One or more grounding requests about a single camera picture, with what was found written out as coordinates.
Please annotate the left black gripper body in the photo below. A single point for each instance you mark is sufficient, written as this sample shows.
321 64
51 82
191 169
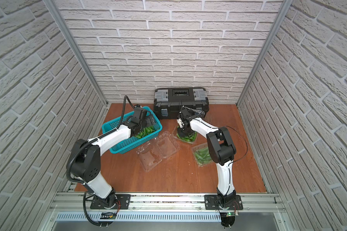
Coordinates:
143 124

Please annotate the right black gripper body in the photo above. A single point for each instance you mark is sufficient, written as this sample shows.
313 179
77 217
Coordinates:
183 132

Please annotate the clear pepper container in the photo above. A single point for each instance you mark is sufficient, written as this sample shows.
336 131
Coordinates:
188 139
201 154

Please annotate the teal plastic perforated basket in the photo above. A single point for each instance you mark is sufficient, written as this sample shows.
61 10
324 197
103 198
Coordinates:
117 137

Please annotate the clear clamshell container with peppers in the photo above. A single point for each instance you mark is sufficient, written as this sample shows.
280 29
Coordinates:
156 150

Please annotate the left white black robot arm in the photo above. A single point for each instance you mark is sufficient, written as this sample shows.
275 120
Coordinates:
84 163

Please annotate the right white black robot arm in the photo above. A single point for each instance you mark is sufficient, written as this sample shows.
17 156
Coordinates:
221 150

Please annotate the black grey toolbox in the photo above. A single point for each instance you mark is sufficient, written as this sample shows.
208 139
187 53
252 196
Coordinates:
168 101

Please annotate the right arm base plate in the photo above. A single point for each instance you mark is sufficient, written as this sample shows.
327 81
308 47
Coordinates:
217 202

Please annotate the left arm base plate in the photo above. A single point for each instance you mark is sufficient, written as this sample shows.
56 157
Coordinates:
114 201

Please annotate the aluminium front rail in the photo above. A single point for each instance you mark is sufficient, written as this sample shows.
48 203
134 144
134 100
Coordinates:
196 202

